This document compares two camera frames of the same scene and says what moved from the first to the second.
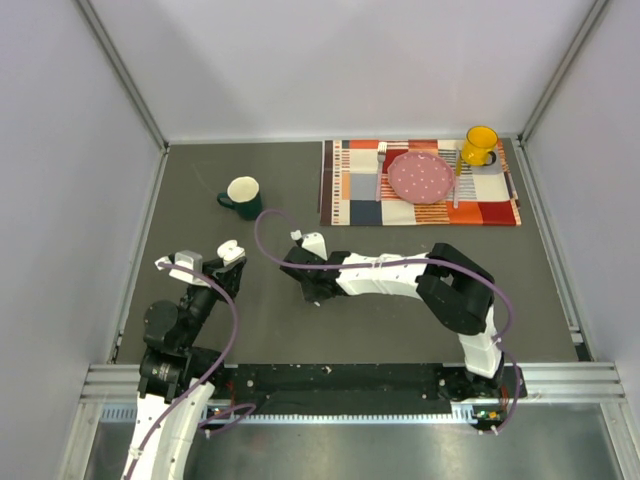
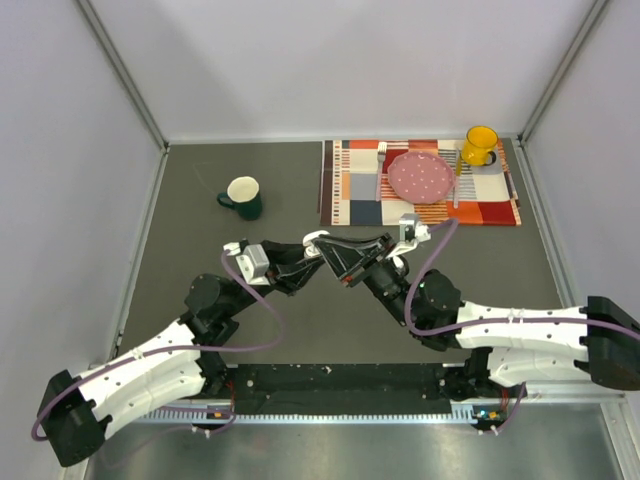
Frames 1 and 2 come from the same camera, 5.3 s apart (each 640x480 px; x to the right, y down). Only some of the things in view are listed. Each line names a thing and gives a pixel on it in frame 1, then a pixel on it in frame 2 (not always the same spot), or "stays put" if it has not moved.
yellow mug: x=478 y=146 stays put
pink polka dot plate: x=420 y=177 stays put
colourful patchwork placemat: x=487 y=194 stays put
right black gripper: x=312 y=296 to x=345 y=258
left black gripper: x=228 y=278 to x=293 y=273
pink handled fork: x=381 y=154 stays put
